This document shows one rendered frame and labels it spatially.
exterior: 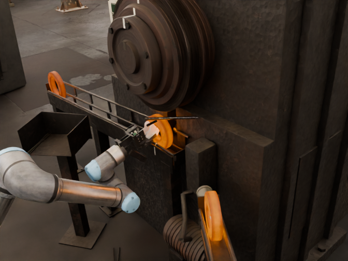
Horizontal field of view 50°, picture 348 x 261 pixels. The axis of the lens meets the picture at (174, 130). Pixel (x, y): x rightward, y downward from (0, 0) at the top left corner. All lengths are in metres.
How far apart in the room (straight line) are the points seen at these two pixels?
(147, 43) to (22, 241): 1.49
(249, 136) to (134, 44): 0.51
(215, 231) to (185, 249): 0.27
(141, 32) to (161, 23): 0.07
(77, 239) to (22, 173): 1.06
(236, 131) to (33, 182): 0.69
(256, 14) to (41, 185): 0.84
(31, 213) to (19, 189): 1.29
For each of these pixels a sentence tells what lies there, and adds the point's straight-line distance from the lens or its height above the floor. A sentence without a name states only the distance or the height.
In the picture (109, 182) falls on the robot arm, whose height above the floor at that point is 0.65.
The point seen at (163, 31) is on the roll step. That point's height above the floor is 1.22.
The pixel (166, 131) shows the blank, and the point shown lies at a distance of 1.54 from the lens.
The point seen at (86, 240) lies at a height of 0.01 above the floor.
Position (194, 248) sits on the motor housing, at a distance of 1.39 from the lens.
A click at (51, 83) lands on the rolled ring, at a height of 0.66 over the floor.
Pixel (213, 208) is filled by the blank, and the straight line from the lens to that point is 1.16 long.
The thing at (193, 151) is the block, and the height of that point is 0.79.
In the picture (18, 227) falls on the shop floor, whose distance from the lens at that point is 2.46.
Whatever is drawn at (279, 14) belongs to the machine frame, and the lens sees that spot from 1.15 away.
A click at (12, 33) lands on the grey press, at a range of 4.29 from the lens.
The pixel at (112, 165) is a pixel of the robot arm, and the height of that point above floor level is 0.71.
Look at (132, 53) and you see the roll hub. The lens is 1.32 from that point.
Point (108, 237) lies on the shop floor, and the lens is 2.21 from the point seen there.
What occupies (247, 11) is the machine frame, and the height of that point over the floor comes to 1.28.
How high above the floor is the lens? 1.54
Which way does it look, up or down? 29 degrees down
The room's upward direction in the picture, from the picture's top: 3 degrees counter-clockwise
